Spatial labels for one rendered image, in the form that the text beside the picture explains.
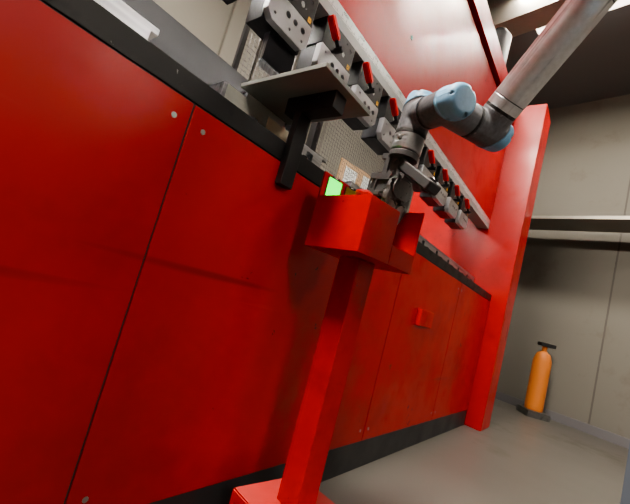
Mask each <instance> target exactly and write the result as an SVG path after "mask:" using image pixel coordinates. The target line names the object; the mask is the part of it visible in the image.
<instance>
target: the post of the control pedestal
mask: <svg viewBox="0 0 630 504"><path fill-rule="evenodd" d="M374 267H375V265H374V264H372V263H369V262H367V261H365V260H362V259H360V258H354V257H347V256H340V259H339V262H338V266H337V270H336V274H335V278H334V281H333V285H332V289H331V293H330V297H329V301H328V304H327V308H326V312H325V316H324V320H323V323H322V327H321V331H320V335H319V339H318V343H317V346H316V350H315V354H314V358H313V362H312V365H311V369H310V373H309V377H308V381H307V385H306V388H305V392H304V396H303V400H302V404H301V407H300V411H299V415H298V419H297V423H296V426H295V430H294V434H293V438H292V442H291V446H290V449H289V453H288V457H287V461H286V465H285V468H284V472H283V476H282V480H281V484H280V488H279V491H278V495H277V499H278V500H279V501H280V502H281V503H282V504H315V503H316V499H317V495H318V491H319V487H320V483H321V479H322V475H323V471H324V467H325V463H326V459H327V455H328V451H329V447H330V443H331V439H332V435H333V431H334V427H335V423H336V419H337V415H338V411H339V407H340V403H341V399H342V395H343V391H344V387H345V383H346V379H347V375H348V371H349V367H350V363H351V359H352V355H353V351H354V347H355V343H356V339H357V335H358V331H359V327H360V323H361V319H362V315H363V311H364V307H365V303H366V299H367V295H368V291H369V287H370V283H371V279H372V275H373V271H374Z"/></svg>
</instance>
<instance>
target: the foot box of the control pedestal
mask: <svg viewBox="0 0 630 504"><path fill-rule="evenodd" d="M281 480H282V478H280V479H275V480H270V481H265V482H260V483H255V484H250V485H245V486H239V487H235V488H233V491H232V495H231V498H230V502H229V504H282V503H281V502H280V501H279V500H278V499H277V495H278V491H279V488H280V484H281ZM315 504H335V503H333V502H332V501H331V500H330V499H329V498H327V497H326V496H325V495H324V494H323V493H321V492H320V491H318V495H317V499H316V503H315Z"/></svg>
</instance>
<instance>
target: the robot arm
mask: <svg viewBox="0 0 630 504"><path fill-rule="evenodd" d="M617 1H618V0H566V1H565V2H564V4H563V5H562V6H561V7H560V9H559V10H558V11H557V13H556V14H555V15H554V16H553V18H552V19H551V20H550V22H549V23H548V24H547V25H546V27H545V28H544V29H543V30H542V32H541V33H540V34H539V36H538V37H537V38H536V39H535V41H534V42H533V43H532V44H531V46H530V47H529V48H528V50H527V51H526V52H525V53H524V55H523V56H522V57H521V58H520V60H519V61H518V62H517V64H516V65H515V66H514V67H513V69H512V70H511V71H510V73H509V74H508V75H507V76H506V78H505V79H504V80H503V81H502V83H501V84H500V85H499V87H498V88H497V89H496V90H495V92H494V93H493V94H492V95H491V97H490V98H489V99H488V101H487V102H486V103H485V105H484V106H481V105H479V104H478V103H476V95H475V92H474V91H472V89H471V88H472V87H471V86H470V85H469V84H467V83H465V82H456V83H454V84H451V85H447V86H444V87H442V88H441V89H439V90H438V91H436V92H434V93H432V92H430V91H427V90H422V89H421V90H414V91H412V92H411V93H410V94H409V95H408V97H407V100H406V102H405V104H404V105H403V109H402V114H401V117H400V120H399V123H398V126H397V129H396V132H395V135H394V138H393V142H392V145H391V148H390V153H383V156H382V159H383V160H385V164H384V167H383V170H382V172H377V173H374V172H372V174H371V177H370V180H369V184H368V187H367V190H369V191H370V192H371V193H372V194H373V195H374V196H376V197H377V198H379V199H380V200H382V201H384V202H385V203H387V204H388V205H390V206H391V207H393V208H395V209H396V210H398V211H399V212H400V216H399V220H398V224H399V223H400V222H401V220H402V219H403V217H404V216H405V214H406V212H407V210H408V206H409V202H410V199H411V198H410V197H411V193H412V183H411V182H412V180H413V181H414V182H416V183H417V184H418V185H419V186H420V189H421V190H422V191H423V192H424V193H430V194H431V195H433V196H436V195H437V194H438V192H439V191H440V190H441V187H440V186H439V185H437V182H436V180H435V179H434V178H433V177H429V176H428V177H427V176H426V175H425V174H423V173H422V172H421V171H419V170H418V169H417V168H416V167H414V165H416V164H417V162H418V159H419V158H420V156H421V153H422V150H423V147H424V144H425V140H426V137H427V134H428V131H429V130H430V129H434V128H437V127H440V126H442V127H445V128H446V129H448V130H450V131H452V132H453V133H455V134H457V135H459V136H461V137H463V138H464V139H466V140H468V141H470V142H472V143H473V144H475V145H476V146H477V147H479V148H482V149H484V150H487V151H489V152H497V151H500V150H502V149H504V148H505V147H506V146H507V145H508V144H509V143H510V141H511V138H512V137H513V135H514V128H513V126H512V125H511V124H512V123H513V122H514V120H515V119H516V118H517V117H518V116H519V115H520V114H521V112H522V111H523V110H524V109H525V108H526V107H527V105H528V104H529V103H530V102H531V101H532V100H533V98H534V97H535V96H536V95H537V94H538V93H539V91H540V90H541V89H542V88H543V87H544V86H545V84H546V83H547V82H548V81H549V80H550V79H551V77H552V76H553V75H554V74H555V73H556V72H557V70H558V69H559V68H560V67H561V66H562V65H563V63H564V62H565V61H566V60H567V59H568V58H569V56H570V55H571V54H572V53H573V52H574V51H575V49H576V48H577V47H578V46H579V45H580V44H581V42H582V41H583V40H584V39H585V38H586V37H587V35H588V34H589V33H590V32H591V31H592V30H593V28H594V27H595V26H596V25H597V24H598V23H599V21H600V20H601V19H602V18H603V17H604V16H605V14H606V13H607V12H608V11H609V10H610V9H611V7H612V6H613V5H614V4H615V3H616V2H617ZM404 173H405V174H406V175H407V176H408V177H409V178H408V177H407V176H406V175H405V174H404ZM410 178H411V179H412V180H411V179H410ZM371 180H372V181H371ZM370 183H371V184H370ZM369 186H370V187H369ZM394 203H397V205H395V204H394ZM398 224H397V225H398Z"/></svg>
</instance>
